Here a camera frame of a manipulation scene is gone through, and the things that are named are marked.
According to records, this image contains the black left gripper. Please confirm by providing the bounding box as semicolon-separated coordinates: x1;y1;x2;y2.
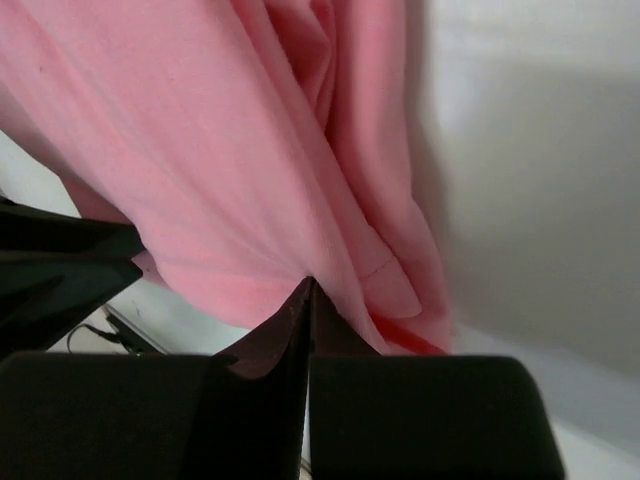
1;197;145;353

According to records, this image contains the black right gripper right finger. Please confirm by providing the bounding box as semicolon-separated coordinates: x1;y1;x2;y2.
309;287;565;480

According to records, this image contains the light pink t-shirt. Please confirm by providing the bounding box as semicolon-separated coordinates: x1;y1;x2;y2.
1;1;453;355

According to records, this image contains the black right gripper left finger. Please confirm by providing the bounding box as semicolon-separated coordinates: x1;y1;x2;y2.
1;279;313;479

